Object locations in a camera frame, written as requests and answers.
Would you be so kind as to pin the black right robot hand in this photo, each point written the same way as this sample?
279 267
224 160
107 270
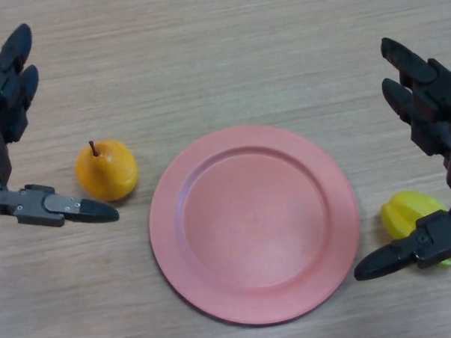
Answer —
432 100

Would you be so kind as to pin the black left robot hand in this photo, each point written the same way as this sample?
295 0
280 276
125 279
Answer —
5 96

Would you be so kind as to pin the yellow pear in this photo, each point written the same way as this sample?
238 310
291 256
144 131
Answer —
106 170

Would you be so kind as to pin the pink round plate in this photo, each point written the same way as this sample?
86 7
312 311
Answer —
254 227

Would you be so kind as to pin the yellow starfruit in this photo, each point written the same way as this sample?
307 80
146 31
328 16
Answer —
403 213

